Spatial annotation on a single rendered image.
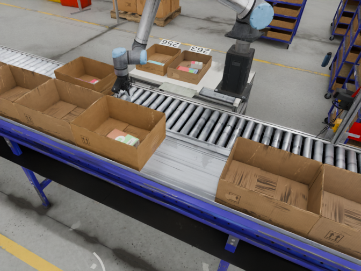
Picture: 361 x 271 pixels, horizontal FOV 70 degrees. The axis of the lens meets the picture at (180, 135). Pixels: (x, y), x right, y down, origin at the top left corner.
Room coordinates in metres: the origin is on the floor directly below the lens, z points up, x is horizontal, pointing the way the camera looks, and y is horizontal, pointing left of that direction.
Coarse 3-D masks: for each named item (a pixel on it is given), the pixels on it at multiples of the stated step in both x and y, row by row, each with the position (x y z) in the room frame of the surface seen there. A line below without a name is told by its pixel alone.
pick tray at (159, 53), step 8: (152, 48) 2.40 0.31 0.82; (160, 48) 2.43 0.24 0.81; (168, 48) 2.40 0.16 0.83; (176, 48) 2.37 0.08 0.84; (152, 56) 2.35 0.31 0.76; (160, 56) 2.36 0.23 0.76; (168, 56) 2.37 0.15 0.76; (176, 56) 2.25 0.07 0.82; (152, 64) 2.04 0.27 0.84; (168, 64) 2.09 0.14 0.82; (152, 72) 2.04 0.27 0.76; (160, 72) 2.01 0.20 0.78
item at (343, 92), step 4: (336, 88) 1.36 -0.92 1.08; (340, 88) 1.35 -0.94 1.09; (336, 92) 1.32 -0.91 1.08; (340, 92) 1.31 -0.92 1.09; (344, 92) 1.31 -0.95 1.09; (348, 92) 1.31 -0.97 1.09; (352, 92) 1.32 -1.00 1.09; (336, 96) 1.31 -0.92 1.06; (340, 96) 1.30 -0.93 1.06; (344, 96) 1.29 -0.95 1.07; (348, 96) 1.29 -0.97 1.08; (340, 100) 1.32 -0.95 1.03; (344, 100) 1.29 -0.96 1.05; (348, 100) 1.28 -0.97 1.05; (352, 100) 1.28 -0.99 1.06; (340, 104) 1.31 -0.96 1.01; (344, 104) 1.30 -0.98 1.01
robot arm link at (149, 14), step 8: (152, 0) 1.70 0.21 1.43; (160, 0) 1.73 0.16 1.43; (144, 8) 1.72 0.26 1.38; (152, 8) 1.70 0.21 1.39; (144, 16) 1.70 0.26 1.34; (152, 16) 1.70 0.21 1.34; (144, 24) 1.69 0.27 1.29; (152, 24) 1.71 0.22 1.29; (136, 32) 1.72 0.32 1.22; (144, 32) 1.68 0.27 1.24; (136, 40) 1.68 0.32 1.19; (144, 40) 1.68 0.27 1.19; (144, 48) 1.68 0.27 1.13
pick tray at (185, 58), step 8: (184, 56) 2.33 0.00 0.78; (192, 56) 2.30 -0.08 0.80; (200, 56) 2.27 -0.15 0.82; (208, 56) 2.24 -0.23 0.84; (176, 64) 2.16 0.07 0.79; (184, 64) 2.23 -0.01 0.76; (208, 64) 2.14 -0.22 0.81; (168, 72) 1.98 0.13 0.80; (176, 72) 1.95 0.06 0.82; (184, 72) 1.92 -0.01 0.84; (200, 72) 1.94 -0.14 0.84; (184, 80) 1.92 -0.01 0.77; (192, 80) 1.90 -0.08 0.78; (200, 80) 1.96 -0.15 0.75
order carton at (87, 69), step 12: (72, 60) 1.88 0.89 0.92; (84, 60) 1.95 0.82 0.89; (96, 60) 1.90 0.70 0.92; (60, 72) 1.76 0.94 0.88; (72, 72) 1.85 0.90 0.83; (84, 72) 1.96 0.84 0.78; (96, 72) 1.91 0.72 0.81; (108, 72) 1.85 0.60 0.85; (84, 84) 1.58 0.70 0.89; (96, 84) 1.56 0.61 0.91; (108, 84) 1.66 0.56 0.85
